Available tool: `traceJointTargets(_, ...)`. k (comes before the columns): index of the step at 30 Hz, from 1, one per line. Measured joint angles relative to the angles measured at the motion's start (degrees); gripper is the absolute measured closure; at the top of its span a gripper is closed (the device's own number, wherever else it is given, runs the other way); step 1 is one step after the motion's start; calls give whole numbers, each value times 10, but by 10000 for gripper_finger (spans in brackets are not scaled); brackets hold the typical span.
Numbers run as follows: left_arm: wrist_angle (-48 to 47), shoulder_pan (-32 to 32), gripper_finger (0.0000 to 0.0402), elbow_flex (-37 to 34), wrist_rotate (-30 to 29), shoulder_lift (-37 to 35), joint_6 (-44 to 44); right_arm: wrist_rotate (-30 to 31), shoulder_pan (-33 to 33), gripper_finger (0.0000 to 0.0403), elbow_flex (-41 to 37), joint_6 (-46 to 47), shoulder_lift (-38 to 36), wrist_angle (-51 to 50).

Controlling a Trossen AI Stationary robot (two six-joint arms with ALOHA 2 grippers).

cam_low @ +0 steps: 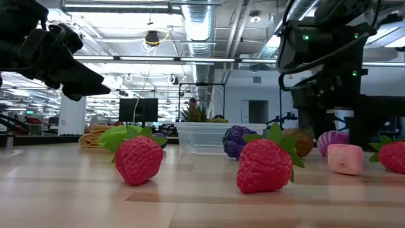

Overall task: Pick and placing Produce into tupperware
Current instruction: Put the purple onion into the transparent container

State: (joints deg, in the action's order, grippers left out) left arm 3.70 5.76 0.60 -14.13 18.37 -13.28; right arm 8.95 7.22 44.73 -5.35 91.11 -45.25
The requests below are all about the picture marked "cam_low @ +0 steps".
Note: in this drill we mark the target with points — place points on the horizontal light bar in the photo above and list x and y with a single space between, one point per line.
205 59

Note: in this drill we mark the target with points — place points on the black background robot arm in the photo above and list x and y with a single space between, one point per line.
283 119

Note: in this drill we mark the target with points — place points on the brown toy kiwi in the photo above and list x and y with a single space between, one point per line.
304 142

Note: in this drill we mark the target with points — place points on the clear plastic tupperware container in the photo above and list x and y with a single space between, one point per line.
202 139

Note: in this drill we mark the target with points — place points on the black background monitor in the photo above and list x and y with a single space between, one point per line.
139 110

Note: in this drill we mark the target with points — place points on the person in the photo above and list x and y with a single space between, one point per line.
192 103

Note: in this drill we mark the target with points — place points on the black aluminium rig frame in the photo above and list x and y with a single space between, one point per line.
41 139

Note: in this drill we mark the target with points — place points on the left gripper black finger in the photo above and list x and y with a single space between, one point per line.
85 92
82 74

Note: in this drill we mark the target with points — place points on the black ceiling-hung device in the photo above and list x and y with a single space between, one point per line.
152 38

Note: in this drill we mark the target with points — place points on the purple toy grape bunch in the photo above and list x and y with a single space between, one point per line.
234 142

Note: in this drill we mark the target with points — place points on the potted succulent in black pot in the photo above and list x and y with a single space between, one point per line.
194 115

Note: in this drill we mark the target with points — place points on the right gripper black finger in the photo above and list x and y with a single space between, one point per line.
313 123
332 95

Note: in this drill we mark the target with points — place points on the red toy strawberry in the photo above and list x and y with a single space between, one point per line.
392 156
264 166
138 161

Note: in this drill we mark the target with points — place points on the dark purple toy eggplant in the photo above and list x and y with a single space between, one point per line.
158 135

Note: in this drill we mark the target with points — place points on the light green toy lettuce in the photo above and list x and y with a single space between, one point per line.
110 134

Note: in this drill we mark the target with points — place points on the pale pink squishy toy block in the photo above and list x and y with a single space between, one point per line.
345 158

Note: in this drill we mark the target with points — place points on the dark doorway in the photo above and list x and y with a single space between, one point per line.
257 112

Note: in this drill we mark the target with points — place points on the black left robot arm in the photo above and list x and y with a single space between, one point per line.
19 19

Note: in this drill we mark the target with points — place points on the folded tan cloth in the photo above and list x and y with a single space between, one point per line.
90 139

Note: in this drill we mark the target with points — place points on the magenta white striped toy onion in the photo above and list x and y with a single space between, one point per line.
330 139

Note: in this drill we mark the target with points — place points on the white column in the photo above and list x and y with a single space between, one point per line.
72 120

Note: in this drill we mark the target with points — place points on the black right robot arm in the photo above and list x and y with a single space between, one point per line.
345 9

